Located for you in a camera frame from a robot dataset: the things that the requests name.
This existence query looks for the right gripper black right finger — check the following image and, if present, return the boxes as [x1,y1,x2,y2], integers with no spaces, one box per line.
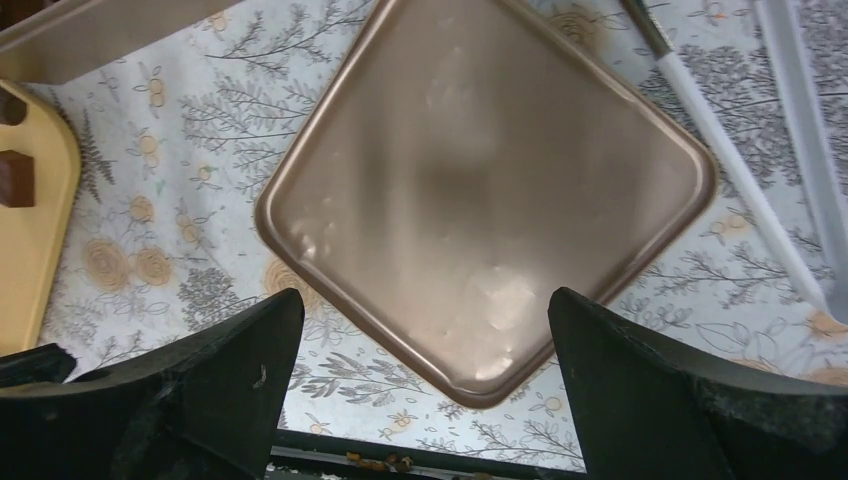
[548,287,847,479]

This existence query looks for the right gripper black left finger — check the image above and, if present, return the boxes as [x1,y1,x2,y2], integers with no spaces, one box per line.
[1,289,305,479]

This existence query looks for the white handled metal tongs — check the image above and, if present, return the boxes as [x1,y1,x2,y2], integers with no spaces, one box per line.
[619,0,848,326]

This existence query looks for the brown square chocolate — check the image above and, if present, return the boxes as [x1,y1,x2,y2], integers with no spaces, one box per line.
[0,150,35,208]

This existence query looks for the gold chocolate box tin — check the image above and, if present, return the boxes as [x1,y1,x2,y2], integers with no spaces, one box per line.
[1,0,235,85]

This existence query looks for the yellow plastic tray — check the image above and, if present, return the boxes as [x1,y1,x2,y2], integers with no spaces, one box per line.
[1,80,81,355]

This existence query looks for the floral patterned table mat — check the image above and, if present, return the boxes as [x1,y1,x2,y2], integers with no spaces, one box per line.
[37,1,847,471]

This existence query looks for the rose gold tin lid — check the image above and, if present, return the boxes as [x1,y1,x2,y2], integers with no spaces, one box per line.
[255,1,719,408]

